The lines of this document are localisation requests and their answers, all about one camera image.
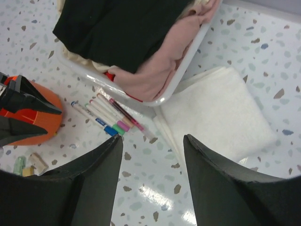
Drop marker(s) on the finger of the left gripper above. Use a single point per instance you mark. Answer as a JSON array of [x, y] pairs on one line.
[[18, 93], [16, 132]]

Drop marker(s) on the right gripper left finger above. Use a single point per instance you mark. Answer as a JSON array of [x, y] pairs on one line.
[[79, 193]]

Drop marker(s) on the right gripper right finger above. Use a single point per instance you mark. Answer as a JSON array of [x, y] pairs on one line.
[[224, 193]]

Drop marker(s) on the orange round divided organizer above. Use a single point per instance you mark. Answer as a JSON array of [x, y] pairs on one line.
[[48, 121]]

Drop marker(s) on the green cap white marker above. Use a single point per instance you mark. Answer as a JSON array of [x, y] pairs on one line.
[[110, 121]]

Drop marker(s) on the green glue stick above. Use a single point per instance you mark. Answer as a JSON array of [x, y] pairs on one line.
[[19, 165]]

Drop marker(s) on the small beige eraser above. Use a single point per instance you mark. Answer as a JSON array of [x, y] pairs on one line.
[[38, 163]]

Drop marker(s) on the white plastic basket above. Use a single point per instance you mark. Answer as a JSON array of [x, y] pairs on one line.
[[89, 73]]

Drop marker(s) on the beige folded cloth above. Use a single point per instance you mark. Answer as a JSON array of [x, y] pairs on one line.
[[76, 20]]

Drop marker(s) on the beige cap white marker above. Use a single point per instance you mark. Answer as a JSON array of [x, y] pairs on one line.
[[105, 102]]

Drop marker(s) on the white folded towel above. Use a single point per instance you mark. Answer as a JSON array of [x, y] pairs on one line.
[[217, 109]]

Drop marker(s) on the red clear pen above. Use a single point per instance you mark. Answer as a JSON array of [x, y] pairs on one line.
[[144, 130]]

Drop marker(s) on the red folded cloth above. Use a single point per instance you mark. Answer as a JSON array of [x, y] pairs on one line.
[[111, 78]]

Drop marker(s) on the black folded cloth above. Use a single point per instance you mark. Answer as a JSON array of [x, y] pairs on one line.
[[122, 33]]

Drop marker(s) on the pink folded cloth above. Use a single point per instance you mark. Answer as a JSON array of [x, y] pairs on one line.
[[153, 77]]

